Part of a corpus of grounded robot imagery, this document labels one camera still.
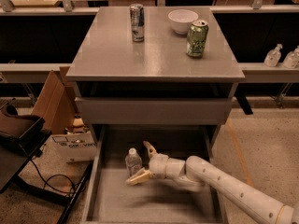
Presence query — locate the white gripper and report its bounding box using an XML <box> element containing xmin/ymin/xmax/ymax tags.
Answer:
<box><xmin>125</xmin><ymin>141</ymin><xmax>169</xmax><ymax>186</ymax></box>

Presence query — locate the clear plastic water bottle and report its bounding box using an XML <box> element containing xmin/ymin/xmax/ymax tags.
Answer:
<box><xmin>125</xmin><ymin>147</ymin><xmax>142</xmax><ymax>176</ymax></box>

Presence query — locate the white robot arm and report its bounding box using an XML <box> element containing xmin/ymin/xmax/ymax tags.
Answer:
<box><xmin>126</xmin><ymin>141</ymin><xmax>299</xmax><ymax>224</ymax></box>

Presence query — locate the open grey middle drawer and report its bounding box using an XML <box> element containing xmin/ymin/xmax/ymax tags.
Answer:
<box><xmin>80</xmin><ymin>125</ymin><xmax>228</xmax><ymax>224</ymax></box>

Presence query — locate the closed grey top drawer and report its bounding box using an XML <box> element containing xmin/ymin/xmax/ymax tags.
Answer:
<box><xmin>76</xmin><ymin>97</ymin><xmax>232</xmax><ymax>125</ymax></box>

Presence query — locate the grey drawer cabinet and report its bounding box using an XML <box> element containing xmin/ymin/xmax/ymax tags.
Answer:
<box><xmin>67</xmin><ymin>7</ymin><xmax>244</xmax><ymax>155</ymax></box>

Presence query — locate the left hand sanitizer bottle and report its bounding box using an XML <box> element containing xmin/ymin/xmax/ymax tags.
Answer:
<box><xmin>264</xmin><ymin>44</ymin><xmax>283</xmax><ymax>67</ymax></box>

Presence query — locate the hand sanitizer bottle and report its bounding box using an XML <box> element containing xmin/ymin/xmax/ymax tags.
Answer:
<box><xmin>282</xmin><ymin>46</ymin><xmax>299</xmax><ymax>69</ymax></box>
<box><xmin>264</xmin><ymin>44</ymin><xmax>283</xmax><ymax>67</ymax></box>

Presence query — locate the right hand sanitizer bottle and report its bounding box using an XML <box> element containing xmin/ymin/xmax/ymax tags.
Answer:
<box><xmin>282</xmin><ymin>46</ymin><xmax>299</xmax><ymax>69</ymax></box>

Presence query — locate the white printed cardboard box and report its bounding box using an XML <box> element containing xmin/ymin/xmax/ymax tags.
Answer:
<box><xmin>51</xmin><ymin>133</ymin><xmax>96</xmax><ymax>162</ymax></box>

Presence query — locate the brown cardboard box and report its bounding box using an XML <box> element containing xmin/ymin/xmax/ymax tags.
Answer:
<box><xmin>32</xmin><ymin>66</ymin><xmax>77</xmax><ymax>134</ymax></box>

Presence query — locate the black side table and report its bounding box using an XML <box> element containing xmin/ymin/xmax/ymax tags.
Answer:
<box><xmin>0</xmin><ymin>128</ymin><xmax>93</xmax><ymax>224</ymax></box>

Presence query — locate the dark tray with brown object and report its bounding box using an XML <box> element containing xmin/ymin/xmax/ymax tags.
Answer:
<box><xmin>0</xmin><ymin>104</ymin><xmax>44</xmax><ymax>150</ymax></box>

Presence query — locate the green soda can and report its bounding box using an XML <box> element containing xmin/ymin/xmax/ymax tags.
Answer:
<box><xmin>187</xmin><ymin>20</ymin><xmax>208</xmax><ymax>58</ymax></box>

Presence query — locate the white bowl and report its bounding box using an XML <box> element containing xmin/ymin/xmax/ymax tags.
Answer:
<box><xmin>168</xmin><ymin>9</ymin><xmax>198</xmax><ymax>35</ymax></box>

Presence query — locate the silver blue energy drink can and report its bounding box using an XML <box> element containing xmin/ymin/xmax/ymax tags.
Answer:
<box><xmin>130</xmin><ymin>4</ymin><xmax>144</xmax><ymax>42</ymax></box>

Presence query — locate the grey metal railing shelf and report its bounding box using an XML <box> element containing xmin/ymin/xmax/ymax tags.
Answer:
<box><xmin>0</xmin><ymin>3</ymin><xmax>299</xmax><ymax>85</ymax></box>

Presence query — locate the black cable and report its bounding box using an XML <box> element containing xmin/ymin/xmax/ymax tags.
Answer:
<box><xmin>29</xmin><ymin>157</ymin><xmax>78</xmax><ymax>198</ymax></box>

